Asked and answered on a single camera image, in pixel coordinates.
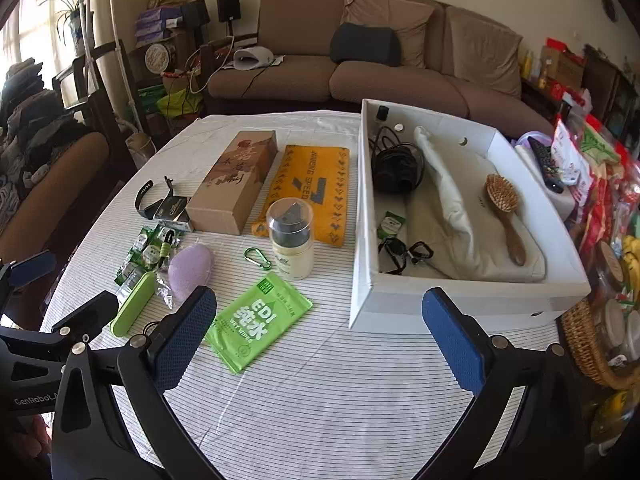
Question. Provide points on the dark wooden chair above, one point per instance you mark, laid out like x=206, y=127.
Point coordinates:
x=100, y=85

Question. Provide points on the white cloth bag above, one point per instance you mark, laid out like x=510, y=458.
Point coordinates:
x=450, y=220

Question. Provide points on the purple plastic lid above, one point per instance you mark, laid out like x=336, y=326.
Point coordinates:
x=532, y=137

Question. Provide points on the dark lumbar cushion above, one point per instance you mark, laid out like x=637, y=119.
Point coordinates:
x=365, y=45

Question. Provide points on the dark wooden shelf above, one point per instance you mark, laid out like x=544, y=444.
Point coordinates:
x=600, y=80

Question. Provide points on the white massager device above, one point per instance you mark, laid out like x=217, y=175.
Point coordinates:
x=252, y=59

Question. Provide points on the black remote control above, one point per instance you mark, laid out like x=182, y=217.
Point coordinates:
x=545, y=165

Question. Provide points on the bunch of bananas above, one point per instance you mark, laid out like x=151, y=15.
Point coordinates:
x=632, y=260

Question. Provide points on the brown lidded jar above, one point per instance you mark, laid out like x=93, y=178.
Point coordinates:
x=607, y=260

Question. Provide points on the small black capped bottle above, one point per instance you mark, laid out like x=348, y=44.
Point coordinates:
x=382, y=115

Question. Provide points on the wicker basket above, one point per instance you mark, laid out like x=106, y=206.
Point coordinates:
x=585, y=355

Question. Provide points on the purple egg-shaped sponge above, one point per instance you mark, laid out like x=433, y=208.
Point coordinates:
x=190, y=270

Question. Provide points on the small black box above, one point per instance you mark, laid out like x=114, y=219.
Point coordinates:
x=172, y=208

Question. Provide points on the brown cardboard box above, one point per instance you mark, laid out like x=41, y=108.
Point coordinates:
x=235, y=180

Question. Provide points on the clear plastic wrapper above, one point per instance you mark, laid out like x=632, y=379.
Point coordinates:
x=162, y=290

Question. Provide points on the red and white snack bag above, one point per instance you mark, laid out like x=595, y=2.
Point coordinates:
x=567, y=150

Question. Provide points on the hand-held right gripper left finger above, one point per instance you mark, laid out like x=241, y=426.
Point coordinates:
x=185, y=340

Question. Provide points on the green snack bag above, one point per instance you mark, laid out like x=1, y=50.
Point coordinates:
x=600, y=145

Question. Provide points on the beige sofa pillow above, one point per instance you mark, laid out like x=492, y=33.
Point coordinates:
x=395, y=15
x=485, y=45

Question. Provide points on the clear capped cream bottle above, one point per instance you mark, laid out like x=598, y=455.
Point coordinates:
x=292, y=255

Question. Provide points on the green carabiner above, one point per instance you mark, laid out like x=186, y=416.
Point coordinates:
x=247, y=256

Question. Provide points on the stack of purple boxes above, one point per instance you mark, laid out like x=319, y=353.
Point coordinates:
x=155, y=25

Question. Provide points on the round biscuit tin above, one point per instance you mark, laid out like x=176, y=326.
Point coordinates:
x=159, y=57

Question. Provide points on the pile of clothes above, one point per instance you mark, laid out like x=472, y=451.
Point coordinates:
x=30, y=110

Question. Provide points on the brown sofa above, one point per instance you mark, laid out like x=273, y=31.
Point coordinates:
x=380, y=85

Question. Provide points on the white plastic container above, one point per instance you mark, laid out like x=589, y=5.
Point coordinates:
x=562, y=205

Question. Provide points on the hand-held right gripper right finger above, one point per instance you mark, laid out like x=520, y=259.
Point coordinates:
x=452, y=345

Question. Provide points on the brown armchair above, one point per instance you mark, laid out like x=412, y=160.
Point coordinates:
x=65, y=175

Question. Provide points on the black speaker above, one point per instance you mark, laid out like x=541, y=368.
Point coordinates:
x=196, y=12
x=228, y=7

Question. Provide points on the black smart band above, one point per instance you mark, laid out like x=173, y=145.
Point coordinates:
x=145, y=187

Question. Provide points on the wooden hairbrush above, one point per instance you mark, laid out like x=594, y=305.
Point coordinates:
x=500, y=195

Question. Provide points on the potted plant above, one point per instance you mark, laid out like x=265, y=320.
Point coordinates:
x=70, y=15

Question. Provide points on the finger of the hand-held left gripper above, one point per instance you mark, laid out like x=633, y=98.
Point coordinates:
x=85, y=315
x=32, y=266

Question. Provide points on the white storage box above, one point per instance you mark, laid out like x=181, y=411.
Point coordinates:
x=390, y=305

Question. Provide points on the green wet wipes packet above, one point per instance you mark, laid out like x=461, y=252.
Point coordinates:
x=260, y=320

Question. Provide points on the green plastic bag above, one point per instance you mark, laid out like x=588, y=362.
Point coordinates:
x=175, y=102

